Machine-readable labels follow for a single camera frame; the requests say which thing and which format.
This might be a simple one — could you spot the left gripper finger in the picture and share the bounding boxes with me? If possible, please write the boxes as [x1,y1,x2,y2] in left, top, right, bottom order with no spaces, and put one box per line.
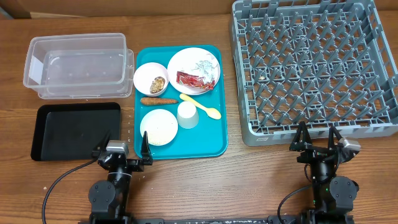
[91,131,111,157]
[141,131,153,166]

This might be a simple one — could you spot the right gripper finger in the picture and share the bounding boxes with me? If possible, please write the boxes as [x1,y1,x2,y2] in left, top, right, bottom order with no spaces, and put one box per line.
[289,121,312,152]
[328,126,342,150]

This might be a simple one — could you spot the white rice bowl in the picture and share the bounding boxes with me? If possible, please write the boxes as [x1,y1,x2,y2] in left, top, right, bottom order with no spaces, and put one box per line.
[140,109,178,146]

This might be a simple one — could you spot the white plastic cup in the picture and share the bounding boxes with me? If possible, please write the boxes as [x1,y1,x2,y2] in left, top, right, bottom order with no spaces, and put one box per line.
[177,101,199,129]

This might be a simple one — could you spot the small pink bowl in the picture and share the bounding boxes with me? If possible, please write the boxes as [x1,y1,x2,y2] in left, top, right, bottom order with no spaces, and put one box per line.
[133,62,169,97]

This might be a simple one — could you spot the red snack wrapper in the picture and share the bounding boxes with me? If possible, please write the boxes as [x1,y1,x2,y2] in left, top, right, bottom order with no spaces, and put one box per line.
[176,72,215,90]

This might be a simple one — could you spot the white tissue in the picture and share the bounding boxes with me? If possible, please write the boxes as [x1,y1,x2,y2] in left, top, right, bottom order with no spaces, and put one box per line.
[192,60,217,82]

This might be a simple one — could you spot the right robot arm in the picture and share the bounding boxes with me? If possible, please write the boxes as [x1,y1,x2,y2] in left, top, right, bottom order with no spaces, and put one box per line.
[289,121,361,223]

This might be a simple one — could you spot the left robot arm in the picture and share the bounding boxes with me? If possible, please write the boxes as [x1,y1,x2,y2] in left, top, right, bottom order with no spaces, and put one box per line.
[88,133,153,223]

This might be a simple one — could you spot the grey dishwasher rack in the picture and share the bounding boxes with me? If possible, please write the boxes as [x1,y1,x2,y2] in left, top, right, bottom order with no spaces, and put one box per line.
[230,0,397,146]

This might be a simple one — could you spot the black plastic tray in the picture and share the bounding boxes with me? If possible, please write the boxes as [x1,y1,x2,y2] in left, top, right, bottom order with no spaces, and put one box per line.
[30,102,121,161]

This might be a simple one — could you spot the orange carrot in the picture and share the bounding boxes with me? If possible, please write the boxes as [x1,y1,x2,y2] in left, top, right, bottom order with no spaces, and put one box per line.
[140,97,178,106]

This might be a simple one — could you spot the teal serving tray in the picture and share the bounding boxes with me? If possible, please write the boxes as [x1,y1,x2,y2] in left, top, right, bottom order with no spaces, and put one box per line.
[136,45,228,160]

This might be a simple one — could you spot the brown food scraps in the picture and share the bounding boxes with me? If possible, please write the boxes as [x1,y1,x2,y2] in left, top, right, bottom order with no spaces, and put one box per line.
[150,77,165,94]

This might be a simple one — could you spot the yellow plastic spoon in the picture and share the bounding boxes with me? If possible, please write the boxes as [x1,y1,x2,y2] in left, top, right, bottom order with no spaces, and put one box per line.
[180,93,221,120]

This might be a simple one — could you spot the clear plastic bin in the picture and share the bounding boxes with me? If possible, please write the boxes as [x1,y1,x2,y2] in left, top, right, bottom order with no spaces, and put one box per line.
[23,33,134,100]

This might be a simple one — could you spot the large pink plate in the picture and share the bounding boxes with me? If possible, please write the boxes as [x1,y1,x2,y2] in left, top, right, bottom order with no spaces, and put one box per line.
[167,47,221,95]

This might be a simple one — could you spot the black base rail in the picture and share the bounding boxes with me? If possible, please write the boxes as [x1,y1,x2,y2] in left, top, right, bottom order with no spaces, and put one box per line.
[79,215,354,224]

